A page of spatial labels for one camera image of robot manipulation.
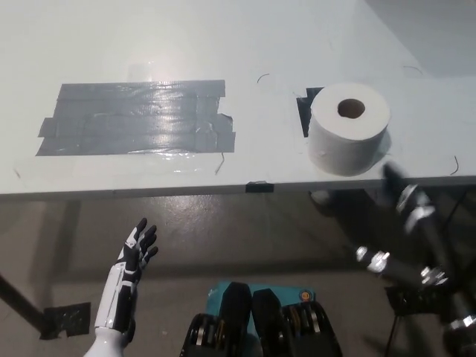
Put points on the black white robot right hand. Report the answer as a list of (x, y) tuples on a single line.
[(442, 260)]

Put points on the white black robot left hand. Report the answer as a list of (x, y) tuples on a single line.
[(117, 297)]

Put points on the white toilet paper roll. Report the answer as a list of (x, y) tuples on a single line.
[(334, 141)]

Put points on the black teal robot body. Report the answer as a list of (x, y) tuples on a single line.
[(267, 316)]

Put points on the black tape square spot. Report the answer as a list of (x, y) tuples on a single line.
[(305, 111)]

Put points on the black floor tape patch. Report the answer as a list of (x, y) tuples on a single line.
[(67, 320)]

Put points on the black diagonal table leg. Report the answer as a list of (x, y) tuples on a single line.
[(18, 297)]

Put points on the clear tape strip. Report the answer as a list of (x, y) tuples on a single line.
[(111, 163)]

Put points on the small black tape piece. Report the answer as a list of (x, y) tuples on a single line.
[(260, 187)]

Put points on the grey duct tape patch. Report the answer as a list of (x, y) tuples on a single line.
[(130, 119)]

